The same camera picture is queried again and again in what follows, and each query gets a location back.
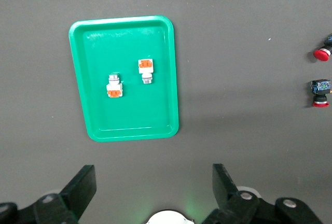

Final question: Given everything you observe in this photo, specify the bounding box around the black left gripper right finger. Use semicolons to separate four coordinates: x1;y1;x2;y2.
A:
202;163;322;224

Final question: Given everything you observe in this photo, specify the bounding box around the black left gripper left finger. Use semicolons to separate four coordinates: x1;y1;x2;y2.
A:
0;164;97;224

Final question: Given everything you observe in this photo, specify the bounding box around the white push button orange back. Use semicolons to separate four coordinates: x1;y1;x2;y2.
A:
137;58;154;85
105;72;123;99

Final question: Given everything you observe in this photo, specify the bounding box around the green plastic tray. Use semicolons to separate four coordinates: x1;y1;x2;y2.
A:
68;15;180;143

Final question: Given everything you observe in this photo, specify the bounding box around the red cap black push button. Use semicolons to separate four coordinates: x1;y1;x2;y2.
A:
310;78;331;108
313;33;332;62

